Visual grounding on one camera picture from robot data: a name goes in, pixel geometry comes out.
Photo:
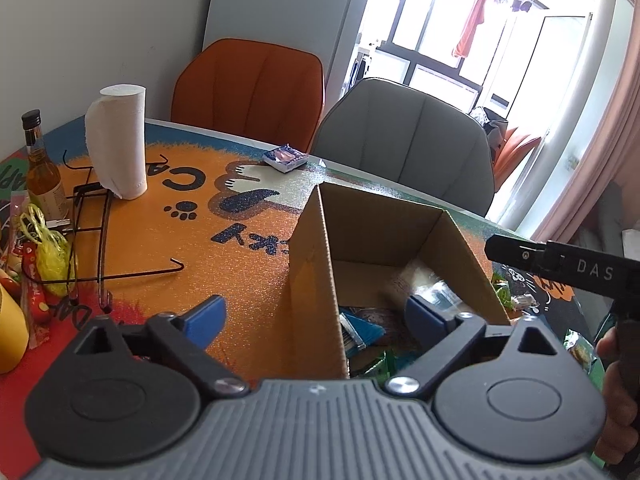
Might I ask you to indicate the white paper towel roll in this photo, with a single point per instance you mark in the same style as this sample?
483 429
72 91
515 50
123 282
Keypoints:
117 145

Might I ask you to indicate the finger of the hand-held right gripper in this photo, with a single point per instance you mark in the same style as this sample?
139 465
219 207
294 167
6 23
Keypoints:
517 252

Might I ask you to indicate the brown biscuit packet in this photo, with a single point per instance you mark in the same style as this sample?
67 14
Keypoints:
385 316

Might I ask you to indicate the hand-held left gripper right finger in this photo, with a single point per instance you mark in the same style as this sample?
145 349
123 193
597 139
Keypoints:
425 317

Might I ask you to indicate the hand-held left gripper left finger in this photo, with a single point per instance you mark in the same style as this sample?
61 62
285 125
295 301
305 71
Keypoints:
207 317

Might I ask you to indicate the clear snack bag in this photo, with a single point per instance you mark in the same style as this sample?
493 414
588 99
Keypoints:
580 350

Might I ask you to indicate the grey sofa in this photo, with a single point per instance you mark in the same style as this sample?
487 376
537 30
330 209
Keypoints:
607 220

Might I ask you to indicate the long red packet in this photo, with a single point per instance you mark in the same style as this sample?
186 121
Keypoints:
37 305

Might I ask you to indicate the bright green snack packet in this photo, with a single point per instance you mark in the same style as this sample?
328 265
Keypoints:
502 290

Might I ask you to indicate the orange hanging garment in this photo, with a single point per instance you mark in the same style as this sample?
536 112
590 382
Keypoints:
470 25

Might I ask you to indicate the grey upholstered chair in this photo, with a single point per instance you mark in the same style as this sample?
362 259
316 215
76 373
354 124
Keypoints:
400 145

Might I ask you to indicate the green white snack packet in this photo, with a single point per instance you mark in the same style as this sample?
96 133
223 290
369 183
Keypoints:
380 365

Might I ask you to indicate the blue snack packet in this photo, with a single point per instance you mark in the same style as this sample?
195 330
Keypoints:
362 332

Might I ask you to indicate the white refrigerator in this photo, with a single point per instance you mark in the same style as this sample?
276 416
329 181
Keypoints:
280 5

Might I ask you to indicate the orange upholstered chair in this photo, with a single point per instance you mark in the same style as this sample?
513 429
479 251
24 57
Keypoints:
240 90

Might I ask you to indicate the yellow mesh bag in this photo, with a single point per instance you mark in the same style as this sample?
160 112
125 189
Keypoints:
47 255

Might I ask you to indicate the cardboard box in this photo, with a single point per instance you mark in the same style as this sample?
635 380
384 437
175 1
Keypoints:
312 280

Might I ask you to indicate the yellow round container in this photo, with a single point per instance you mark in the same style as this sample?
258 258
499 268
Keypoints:
10 335

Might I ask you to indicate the person's right hand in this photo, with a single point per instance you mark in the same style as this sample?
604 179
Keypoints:
622 425

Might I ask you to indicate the orange dining chair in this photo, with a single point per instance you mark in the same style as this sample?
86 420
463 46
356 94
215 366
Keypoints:
515 152

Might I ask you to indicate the amber glass bottle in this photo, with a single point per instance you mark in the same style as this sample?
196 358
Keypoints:
42 180

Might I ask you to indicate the pink curtain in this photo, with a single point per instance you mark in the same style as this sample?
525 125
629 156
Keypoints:
625 125

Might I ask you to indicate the blue tissue packet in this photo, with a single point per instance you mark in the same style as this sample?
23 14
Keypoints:
285 157

